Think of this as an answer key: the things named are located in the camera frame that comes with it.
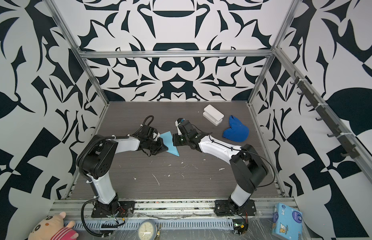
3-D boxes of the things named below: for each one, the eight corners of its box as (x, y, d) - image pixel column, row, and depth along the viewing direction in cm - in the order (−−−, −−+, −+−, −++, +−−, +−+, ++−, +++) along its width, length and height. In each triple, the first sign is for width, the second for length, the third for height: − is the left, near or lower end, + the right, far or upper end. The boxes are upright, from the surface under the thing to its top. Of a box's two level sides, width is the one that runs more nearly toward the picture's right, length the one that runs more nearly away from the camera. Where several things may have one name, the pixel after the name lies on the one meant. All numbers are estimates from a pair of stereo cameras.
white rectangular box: (216, 127, 108) (217, 120, 102) (201, 115, 114) (202, 108, 109) (223, 121, 111) (225, 114, 105) (208, 110, 118) (209, 103, 112)
